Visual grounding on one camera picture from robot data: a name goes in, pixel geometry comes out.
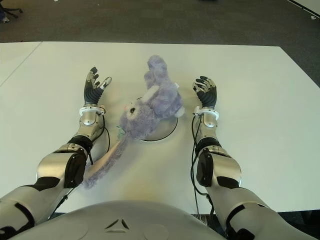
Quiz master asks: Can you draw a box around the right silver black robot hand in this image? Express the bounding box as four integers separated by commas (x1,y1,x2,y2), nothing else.
191,74,218,109

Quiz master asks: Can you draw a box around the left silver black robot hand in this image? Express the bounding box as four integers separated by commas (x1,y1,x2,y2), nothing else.
83,66,113,106

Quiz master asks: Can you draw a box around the purple plush bunny doll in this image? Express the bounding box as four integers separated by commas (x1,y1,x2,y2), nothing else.
82,55,186,190

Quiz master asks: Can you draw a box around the white plate with black rim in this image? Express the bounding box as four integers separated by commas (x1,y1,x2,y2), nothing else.
139,117,179,143

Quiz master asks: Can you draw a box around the black office chair base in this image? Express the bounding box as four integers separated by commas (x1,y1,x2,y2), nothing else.
0,2,23,18

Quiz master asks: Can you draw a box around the grey robot torso shell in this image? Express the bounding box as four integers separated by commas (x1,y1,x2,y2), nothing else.
9,199,226,240

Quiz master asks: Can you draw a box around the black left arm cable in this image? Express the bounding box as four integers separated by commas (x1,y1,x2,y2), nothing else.
48,113,111,221

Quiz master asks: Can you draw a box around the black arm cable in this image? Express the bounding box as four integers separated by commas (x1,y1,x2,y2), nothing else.
191,113,216,221
48,113,111,221

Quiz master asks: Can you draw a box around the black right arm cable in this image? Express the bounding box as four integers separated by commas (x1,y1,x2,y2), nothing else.
191,113,216,221

